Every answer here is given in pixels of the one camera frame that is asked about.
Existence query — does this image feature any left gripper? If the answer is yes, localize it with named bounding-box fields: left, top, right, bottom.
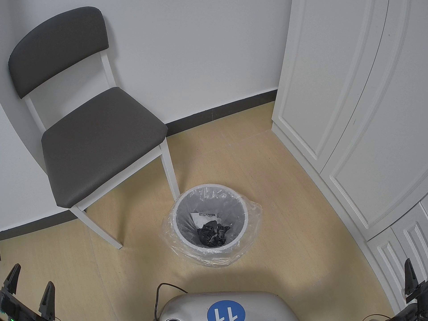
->
left=0, top=263, right=56, bottom=321

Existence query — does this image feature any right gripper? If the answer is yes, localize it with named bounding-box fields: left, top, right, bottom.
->
left=395, top=258, right=428, bottom=321

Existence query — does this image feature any clear plastic bag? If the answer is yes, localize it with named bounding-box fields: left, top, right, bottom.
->
left=161, top=185, right=263, bottom=267

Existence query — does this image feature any white paper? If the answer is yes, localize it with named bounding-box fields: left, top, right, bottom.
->
left=189, top=211, right=223, bottom=227

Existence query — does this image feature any black plastic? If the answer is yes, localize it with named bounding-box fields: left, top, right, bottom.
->
left=197, top=221, right=232, bottom=247

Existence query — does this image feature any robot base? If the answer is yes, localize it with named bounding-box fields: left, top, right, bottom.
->
left=160, top=291, right=300, bottom=321

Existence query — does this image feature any white trash bin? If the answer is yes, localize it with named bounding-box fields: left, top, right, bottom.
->
left=171, top=185, right=249, bottom=255

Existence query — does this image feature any grey padded white chair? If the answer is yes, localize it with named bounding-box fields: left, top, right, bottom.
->
left=7, top=6, right=180, bottom=249

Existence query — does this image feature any white wardrobe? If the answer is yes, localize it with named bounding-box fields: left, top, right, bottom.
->
left=272, top=0, right=428, bottom=310

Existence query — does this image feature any black cable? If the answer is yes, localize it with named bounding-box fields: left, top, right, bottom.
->
left=154, top=282, right=189, bottom=321

